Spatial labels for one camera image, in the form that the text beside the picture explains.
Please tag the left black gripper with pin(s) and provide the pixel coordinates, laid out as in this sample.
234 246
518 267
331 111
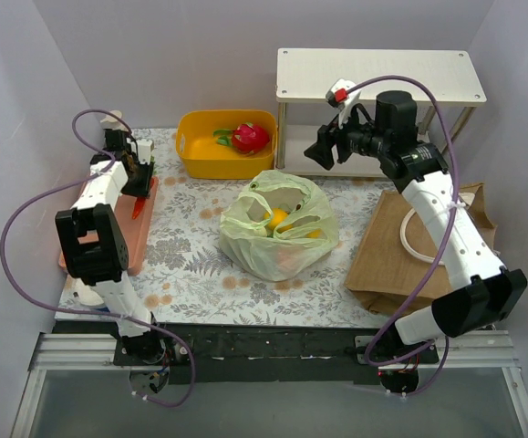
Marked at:
140 181

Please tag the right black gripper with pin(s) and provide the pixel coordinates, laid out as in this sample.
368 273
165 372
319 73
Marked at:
337 144

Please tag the red chili pepper toy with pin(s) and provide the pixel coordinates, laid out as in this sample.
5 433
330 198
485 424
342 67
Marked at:
140 202

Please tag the red dragon fruit toy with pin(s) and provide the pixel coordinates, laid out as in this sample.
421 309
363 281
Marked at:
247 138

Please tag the green plastic grocery bag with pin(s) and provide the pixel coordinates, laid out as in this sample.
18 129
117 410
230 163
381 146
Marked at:
246 241

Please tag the orange pumpkin toy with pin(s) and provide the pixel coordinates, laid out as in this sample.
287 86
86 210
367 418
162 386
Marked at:
289 260

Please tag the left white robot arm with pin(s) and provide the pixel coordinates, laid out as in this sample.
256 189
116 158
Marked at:
120 297

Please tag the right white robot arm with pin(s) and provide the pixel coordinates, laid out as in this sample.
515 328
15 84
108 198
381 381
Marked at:
483 290

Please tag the grey pump soap bottle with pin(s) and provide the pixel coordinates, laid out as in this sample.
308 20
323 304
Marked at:
112 121

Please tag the pink plastic tray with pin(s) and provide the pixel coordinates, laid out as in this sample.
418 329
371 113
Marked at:
131 228

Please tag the yellow plastic basket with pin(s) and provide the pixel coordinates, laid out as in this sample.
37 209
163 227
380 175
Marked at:
207 143

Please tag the yellow fruit toy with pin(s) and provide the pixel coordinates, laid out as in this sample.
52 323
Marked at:
314 234

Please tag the brown jute tote bag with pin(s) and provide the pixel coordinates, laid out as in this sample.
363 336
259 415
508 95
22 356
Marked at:
383 273

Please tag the white blue tape roll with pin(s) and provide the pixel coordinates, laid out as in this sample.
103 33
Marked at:
87 297

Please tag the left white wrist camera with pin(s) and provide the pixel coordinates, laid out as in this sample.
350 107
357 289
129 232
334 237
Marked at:
144 149

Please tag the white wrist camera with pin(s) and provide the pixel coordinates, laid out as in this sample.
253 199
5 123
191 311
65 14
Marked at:
144 149
343 95

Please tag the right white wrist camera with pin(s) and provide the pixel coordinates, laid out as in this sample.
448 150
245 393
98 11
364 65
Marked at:
343 95

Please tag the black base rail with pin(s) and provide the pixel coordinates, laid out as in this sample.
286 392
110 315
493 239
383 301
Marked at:
236 353

